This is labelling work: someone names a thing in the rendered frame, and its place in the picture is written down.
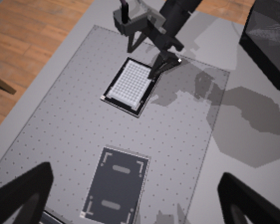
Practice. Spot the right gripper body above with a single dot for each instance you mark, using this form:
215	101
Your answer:
164	25

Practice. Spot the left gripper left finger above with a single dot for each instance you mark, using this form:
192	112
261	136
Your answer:
29	191

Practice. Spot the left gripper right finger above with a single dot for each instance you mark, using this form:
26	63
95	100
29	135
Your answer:
238	200

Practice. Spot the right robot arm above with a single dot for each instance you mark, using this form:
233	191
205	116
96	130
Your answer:
127	27

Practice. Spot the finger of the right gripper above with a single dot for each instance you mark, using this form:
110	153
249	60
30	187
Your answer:
144	33
158	67

